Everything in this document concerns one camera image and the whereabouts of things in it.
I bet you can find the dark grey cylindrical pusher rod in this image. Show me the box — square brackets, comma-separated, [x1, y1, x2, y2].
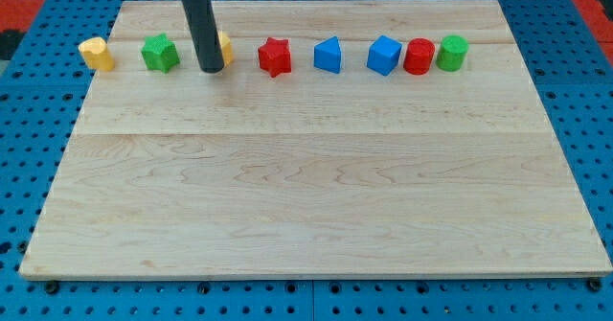
[181, 0, 224, 74]

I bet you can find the green star block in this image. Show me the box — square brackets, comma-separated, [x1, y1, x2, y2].
[141, 33, 180, 73]

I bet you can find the red star block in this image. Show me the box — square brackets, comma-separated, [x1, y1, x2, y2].
[258, 37, 292, 78]

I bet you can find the yellow block behind rod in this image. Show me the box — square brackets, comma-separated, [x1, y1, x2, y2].
[217, 31, 234, 66]

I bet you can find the yellow heart block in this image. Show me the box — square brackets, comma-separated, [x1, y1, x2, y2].
[78, 37, 115, 71]

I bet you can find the blue triangle block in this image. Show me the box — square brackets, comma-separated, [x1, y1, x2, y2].
[313, 36, 342, 74]

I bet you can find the light wooden board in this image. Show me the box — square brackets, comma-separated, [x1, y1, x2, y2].
[20, 0, 612, 281]

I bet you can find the blue cube block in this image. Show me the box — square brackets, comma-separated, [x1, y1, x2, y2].
[366, 35, 402, 76]

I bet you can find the red cylinder block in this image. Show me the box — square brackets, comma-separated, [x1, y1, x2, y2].
[403, 37, 435, 75]

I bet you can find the green cylinder block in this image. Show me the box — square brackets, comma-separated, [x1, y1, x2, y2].
[435, 34, 469, 72]

